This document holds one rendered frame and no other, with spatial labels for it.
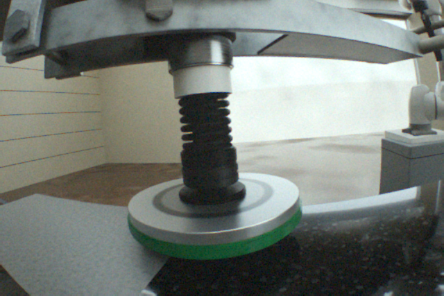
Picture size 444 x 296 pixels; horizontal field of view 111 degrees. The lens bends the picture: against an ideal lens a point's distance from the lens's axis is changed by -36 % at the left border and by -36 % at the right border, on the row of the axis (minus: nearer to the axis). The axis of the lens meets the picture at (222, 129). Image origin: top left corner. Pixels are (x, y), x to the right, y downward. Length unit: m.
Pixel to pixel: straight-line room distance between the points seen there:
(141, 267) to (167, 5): 0.27
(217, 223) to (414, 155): 1.12
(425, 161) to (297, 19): 1.11
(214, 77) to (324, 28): 0.15
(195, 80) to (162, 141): 5.65
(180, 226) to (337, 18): 0.31
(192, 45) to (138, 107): 5.99
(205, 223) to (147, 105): 5.89
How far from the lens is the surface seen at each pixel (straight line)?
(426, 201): 0.41
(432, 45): 0.55
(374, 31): 0.40
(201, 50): 0.26
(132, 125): 6.36
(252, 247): 0.21
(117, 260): 0.29
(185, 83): 0.26
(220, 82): 0.26
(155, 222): 0.23
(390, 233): 0.31
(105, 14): 0.25
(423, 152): 1.28
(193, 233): 0.20
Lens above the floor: 1.00
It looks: 3 degrees down
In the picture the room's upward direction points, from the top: 5 degrees counter-clockwise
